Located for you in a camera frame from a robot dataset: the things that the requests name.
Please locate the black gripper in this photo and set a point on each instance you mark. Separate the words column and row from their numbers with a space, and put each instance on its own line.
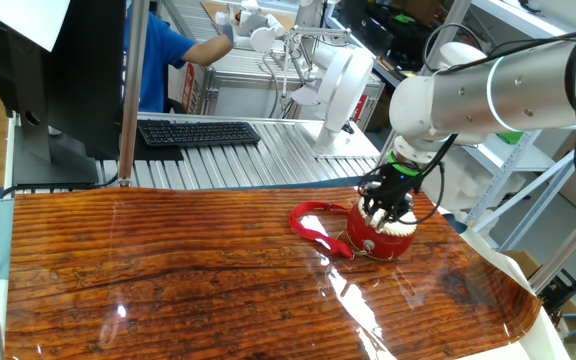
column 395, row 182

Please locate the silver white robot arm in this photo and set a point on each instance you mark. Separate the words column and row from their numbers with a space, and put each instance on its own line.
column 468, row 100

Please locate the person's bare forearm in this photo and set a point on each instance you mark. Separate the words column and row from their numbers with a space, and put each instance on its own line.
column 208, row 52

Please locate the silver background robot arm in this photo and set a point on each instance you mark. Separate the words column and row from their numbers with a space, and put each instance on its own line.
column 308, row 12

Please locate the red drum with white head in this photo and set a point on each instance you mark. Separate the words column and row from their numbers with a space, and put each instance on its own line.
column 378, row 245

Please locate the person's blue gloved hand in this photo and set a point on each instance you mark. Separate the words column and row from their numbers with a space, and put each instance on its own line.
column 229, row 34

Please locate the white foam packaging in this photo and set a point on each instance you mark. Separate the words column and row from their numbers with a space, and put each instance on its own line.
column 463, row 185

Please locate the white haptic control device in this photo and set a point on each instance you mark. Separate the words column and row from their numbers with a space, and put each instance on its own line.
column 340, row 85

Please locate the white metal shelf rack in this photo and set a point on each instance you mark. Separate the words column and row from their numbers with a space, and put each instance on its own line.
column 510, row 165

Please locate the bright green cloth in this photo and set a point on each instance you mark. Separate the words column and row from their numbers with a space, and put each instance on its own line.
column 510, row 137

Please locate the brown cardboard box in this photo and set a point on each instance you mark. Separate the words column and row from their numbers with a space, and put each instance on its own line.
column 520, row 260

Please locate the black equipment case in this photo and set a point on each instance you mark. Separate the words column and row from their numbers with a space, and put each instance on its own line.
column 368, row 25

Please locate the small green item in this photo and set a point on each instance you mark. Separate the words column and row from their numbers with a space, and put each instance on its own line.
column 404, row 19

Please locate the black keyboard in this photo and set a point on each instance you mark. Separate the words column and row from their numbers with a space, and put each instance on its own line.
column 198, row 134

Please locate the glossy wood grain mat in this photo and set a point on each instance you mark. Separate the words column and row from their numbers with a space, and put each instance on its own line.
column 168, row 275

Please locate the red and white box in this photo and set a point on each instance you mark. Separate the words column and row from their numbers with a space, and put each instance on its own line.
column 188, row 90

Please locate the black desk pad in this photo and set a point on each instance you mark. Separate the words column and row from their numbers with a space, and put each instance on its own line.
column 153, row 153

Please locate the brown flat board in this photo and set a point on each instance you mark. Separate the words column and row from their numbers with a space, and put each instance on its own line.
column 208, row 9

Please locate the person in blue shirt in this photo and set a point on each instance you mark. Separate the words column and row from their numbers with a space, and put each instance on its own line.
column 158, row 60

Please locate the round metal pole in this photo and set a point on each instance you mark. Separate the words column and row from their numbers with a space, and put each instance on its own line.
column 130, row 100

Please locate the black computer monitor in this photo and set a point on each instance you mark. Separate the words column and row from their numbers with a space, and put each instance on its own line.
column 88, row 75

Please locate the white paper sheet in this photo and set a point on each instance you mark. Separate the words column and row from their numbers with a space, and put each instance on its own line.
column 28, row 20

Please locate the aluminium frame cabinet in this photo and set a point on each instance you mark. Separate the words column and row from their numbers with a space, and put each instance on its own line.
column 238, row 100

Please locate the aluminium frame profile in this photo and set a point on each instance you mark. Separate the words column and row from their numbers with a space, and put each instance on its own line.
column 568, row 245

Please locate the black perforated bracket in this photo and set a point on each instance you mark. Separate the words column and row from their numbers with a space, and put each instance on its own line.
column 560, row 292

